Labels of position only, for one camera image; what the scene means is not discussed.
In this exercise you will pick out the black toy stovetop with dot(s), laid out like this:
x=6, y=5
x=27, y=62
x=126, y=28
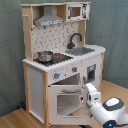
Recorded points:
x=57, y=58

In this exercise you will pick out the white oven door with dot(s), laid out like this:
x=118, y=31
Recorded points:
x=66, y=106

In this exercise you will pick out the white toy microwave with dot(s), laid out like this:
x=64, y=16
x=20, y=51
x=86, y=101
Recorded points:
x=77, y=11

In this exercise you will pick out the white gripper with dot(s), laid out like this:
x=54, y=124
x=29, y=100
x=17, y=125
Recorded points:
x=91, y=96

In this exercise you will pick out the white cupboard door with dispenser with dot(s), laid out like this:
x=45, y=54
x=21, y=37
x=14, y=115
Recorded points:
x=90, y=71

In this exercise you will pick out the small metal pot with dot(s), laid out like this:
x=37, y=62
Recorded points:
x=45, y=56

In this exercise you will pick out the right red stove knob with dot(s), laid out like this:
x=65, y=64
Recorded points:
x=74, y=69

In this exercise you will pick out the grey range hood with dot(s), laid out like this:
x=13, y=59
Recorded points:
x=48, y=18

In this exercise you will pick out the black toy faucet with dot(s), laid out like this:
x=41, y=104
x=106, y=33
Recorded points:
x=71, y=44

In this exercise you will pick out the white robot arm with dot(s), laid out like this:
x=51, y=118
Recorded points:
x=108, y=114

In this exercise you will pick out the grey toy sink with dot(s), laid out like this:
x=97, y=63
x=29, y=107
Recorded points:
x=79, y=51

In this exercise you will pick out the wooden toy kitchen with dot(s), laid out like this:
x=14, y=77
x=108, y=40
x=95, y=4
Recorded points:
x=55, y=38

